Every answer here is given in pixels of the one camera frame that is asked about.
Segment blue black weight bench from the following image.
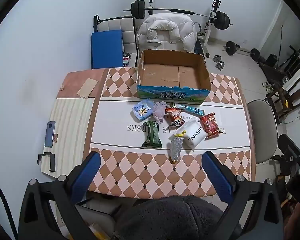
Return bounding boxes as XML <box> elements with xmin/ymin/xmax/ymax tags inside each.
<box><xmin>194</xmin><ymin>22</ymin><xmax>211</xmax><ymax>58</ymax></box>

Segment dark wooden chair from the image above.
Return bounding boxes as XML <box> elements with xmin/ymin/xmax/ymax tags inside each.
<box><xmin>265</xmin><ymin>76</ymin><xmax>300</xmax><ymax>125</ymax></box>

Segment dark grey fleece garment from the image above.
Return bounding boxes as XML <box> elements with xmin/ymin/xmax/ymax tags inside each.
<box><xmin>114</xmin><ymin>195</ymin><xmax>240</xmax><ymax>240</ymax></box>

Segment purple plush toy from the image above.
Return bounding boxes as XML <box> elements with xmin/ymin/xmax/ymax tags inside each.
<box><xmin>152</xmin><ymin>101</ymin><xmax>168</xmax><ymax>124</ymax></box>

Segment blue folded mat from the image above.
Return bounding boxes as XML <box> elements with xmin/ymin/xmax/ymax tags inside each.
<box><xmin>90</xmin><ymin>29</ymin><xmax>123</xmax><ymax>69</ymax></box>

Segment dark wooden table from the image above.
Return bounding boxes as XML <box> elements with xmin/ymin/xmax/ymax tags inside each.
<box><xmin>259</xmin><ymin>61</ymin><xmax>290</xmax><ymax>81</ymax></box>

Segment white puffer jacket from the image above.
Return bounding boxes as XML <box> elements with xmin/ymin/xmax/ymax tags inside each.
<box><xmin>136</xmin><ymin>14</ymin><xmax>198</xmax><ymax>54</ymax></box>

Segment beige quilted cushion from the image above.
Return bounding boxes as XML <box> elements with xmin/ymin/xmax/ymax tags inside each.
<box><xmin>94</xmin><ymin>15</ymin><xmax>138</xmax><ymax>67</ymax></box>

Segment orange panda snack packet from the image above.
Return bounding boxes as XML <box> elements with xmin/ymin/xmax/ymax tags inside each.
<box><xmin>165</xmin><ymin>106</ymin><xmax>186</xmax><ymax>128</ymax></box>

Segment black bracket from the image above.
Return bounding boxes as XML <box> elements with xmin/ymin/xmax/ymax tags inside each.
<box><xmin>37</xmin><ymin>152</ymin><xmax>56</xmax><ymax>173</ymax></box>

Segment green snack packet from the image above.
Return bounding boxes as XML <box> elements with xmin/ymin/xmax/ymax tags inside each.
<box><xmin>141</xmin><ymin>120</ymin><xmax>163</xmax><ymax>148</ymax></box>

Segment blue tube packet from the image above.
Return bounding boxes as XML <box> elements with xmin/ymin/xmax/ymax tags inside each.
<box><xmin>174</xmin><ymin>102</ymin><xmax>205</xmax><ymax>115</ymax></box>

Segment long barbell with black plates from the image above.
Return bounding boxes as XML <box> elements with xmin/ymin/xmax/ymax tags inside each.
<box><xmin>123</xmin><ymin>0</ymin><xmax>233</xmax><ymax>32</ymax></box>

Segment beige paper piece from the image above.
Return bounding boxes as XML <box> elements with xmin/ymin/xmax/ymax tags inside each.
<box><xmin>77</xmin><ymin>78</ymin><xmax>98</xmax><ymax>99</ymax></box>

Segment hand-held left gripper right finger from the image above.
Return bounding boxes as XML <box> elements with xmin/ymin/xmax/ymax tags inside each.
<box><xmin>201</xmin><ymin>151</ymin><xmax>284</xmax><ymax>240</ymax></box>

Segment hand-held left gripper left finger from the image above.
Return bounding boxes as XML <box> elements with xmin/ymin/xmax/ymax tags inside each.
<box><xmin>20</xmin><ymin>151</ymin><xmax>102</xmax><ymax>240</ymax></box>

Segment light blue tissue pack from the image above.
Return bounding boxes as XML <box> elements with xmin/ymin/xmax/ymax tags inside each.
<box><xmin>132</xmin><ymin>99</ymin><xmax>155</xmax><ymax>120</ymax></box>

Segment short barbell with black plates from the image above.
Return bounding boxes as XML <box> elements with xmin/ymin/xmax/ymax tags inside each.
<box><xmin>224</xmin><ymin>41</ymin><xmax>261</xmax><ymax>62</ymax></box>

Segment red snack packet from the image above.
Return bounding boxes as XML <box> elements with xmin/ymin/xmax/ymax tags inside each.
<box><xmin>199</xmin><ymin>112</ymin><xmax>222</xmax><ymax>138</ymax></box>

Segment silver scrubber packet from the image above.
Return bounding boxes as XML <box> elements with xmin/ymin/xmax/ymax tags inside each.
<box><xmin>170</xmin><ymin>131</ymin><xmax>185</xmax><ymax>163</ymax></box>

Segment white soft pouch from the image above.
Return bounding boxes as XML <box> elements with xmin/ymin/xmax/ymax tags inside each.
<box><xmin>176</xmin><ymin>119</ymin><xmax>207</xmax><ymax>152</ymax></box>

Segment round grey chair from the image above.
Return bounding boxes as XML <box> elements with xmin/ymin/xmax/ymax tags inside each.
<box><xmin>247</xmin><ymin>99</ymin><xmax>278</xmax><ymax>165</ymax></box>

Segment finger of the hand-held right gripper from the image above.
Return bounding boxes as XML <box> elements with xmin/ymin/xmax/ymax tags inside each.
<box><xmin>277</xmin><ymin>134</ymin><xmax>300</xmax><ymax>161</ymax></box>

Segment cardboard box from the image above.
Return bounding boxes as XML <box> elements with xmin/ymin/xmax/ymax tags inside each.
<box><xmin>136</xmin><ymin>49</ymin><xmax>212</xmax><ymax>105</ymax></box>

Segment grey smartphone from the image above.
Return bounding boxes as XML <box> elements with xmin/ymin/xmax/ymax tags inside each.
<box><xmin>44</xmin><ymin>121</ymin><xmax>56</xmax><ymax>147</ymax></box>

